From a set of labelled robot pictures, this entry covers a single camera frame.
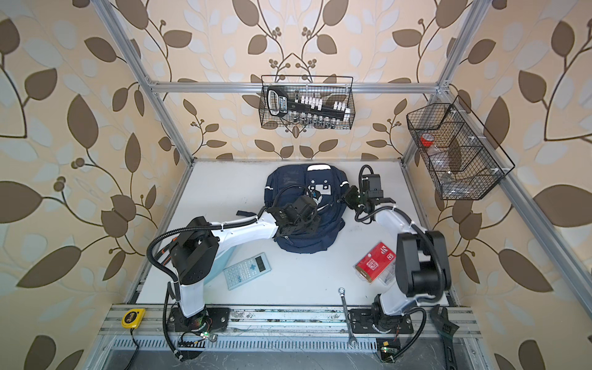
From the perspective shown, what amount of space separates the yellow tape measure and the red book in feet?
2.52

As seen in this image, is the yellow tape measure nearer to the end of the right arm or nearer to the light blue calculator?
the light blue calculator

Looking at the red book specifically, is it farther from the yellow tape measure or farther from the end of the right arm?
the yellow tape measure

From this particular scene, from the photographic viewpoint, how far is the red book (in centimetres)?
86

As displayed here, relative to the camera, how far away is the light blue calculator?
0.84m

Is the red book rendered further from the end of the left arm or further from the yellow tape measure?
the yellow tape measure

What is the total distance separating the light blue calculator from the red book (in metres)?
0.36

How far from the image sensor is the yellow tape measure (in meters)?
0.74

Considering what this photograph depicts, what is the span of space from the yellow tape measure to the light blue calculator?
29cm
